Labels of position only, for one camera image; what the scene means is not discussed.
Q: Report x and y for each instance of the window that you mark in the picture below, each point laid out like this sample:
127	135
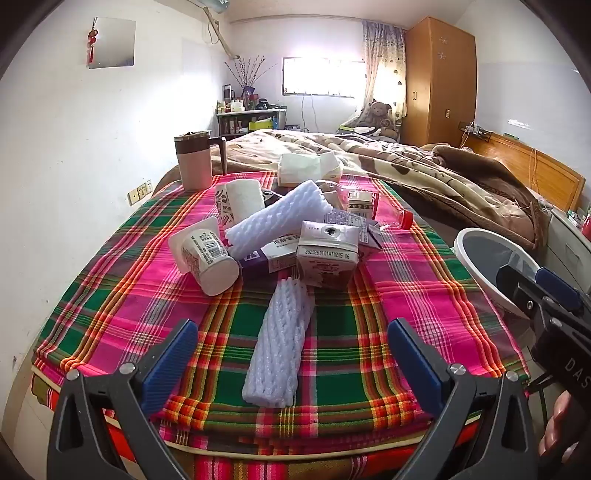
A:
323	76

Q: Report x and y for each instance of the purple drink carton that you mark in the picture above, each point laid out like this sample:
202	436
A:
258	265

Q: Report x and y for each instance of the white tissue pack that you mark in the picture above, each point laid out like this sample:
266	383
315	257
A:
300	168

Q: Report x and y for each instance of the grey drawer nightstand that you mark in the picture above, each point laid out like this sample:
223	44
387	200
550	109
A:
561	240

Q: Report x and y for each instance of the wall socket strip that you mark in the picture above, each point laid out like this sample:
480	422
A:
138	191

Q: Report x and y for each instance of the white round waste bin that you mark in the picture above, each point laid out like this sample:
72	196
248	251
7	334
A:
489	249

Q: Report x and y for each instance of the small brown white carton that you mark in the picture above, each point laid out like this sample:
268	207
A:
359	205

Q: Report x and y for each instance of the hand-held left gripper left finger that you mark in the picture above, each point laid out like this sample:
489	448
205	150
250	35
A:
171	364

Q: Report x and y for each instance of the black wall shelf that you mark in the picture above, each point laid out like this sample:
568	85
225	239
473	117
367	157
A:
475	134

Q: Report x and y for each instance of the white foam block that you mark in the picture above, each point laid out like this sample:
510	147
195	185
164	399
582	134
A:
277	217

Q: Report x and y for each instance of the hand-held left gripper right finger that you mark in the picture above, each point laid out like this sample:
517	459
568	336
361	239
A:
415	364

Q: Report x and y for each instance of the printed paper cup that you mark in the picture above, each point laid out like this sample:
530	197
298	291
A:
221	205

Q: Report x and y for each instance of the brown teddy bear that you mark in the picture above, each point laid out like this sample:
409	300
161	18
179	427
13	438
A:
378	113

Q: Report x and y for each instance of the pink mug with brown lid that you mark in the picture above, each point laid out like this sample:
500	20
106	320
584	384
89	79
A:
194	166

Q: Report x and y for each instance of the brown drink carton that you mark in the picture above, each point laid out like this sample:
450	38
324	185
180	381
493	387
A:
323	267

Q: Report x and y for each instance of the person's right hand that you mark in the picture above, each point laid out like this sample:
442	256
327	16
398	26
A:
559	415

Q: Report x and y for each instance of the clear bottle with red cap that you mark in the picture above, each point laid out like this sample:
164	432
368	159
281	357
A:
402	219

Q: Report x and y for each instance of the patterned curtain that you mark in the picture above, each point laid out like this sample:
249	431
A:
385	60

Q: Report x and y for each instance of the cream cloth pouch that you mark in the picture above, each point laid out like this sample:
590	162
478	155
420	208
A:
247	196

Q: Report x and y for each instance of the green flat pad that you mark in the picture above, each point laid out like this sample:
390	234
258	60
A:
351	128

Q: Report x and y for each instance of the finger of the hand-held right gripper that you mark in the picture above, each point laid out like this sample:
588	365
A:
508	279
556	286

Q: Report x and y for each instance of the slim white foam net sleeve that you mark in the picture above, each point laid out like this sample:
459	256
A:
277	350

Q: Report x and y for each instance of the white wall panel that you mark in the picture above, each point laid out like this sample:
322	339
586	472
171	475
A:
115	46

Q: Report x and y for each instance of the wooden wardrobe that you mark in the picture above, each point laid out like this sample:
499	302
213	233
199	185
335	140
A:
438	83

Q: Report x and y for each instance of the white yogurt cup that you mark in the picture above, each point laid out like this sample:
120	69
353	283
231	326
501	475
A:
203	258

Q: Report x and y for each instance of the cluttered storage shelf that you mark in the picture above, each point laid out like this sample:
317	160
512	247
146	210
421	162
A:
249	122

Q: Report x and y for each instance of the flattened printed carton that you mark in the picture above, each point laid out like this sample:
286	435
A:
369	235

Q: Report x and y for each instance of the wooden headboard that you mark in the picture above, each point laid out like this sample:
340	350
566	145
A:
531	166

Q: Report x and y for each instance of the dried branches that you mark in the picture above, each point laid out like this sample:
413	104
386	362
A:
247	76

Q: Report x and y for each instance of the red knot ornament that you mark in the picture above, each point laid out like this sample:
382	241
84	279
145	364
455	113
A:
92	37

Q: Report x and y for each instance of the brown patterned blanket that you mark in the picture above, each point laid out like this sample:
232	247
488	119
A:
415	175

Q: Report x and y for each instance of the plaid bed cloth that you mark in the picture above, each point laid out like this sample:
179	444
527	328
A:
369	332

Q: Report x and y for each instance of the wall air conditioner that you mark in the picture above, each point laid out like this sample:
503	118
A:
217	4

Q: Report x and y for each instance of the wrapped air conditioner pipe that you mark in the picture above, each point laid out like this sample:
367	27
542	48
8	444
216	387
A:
216	32

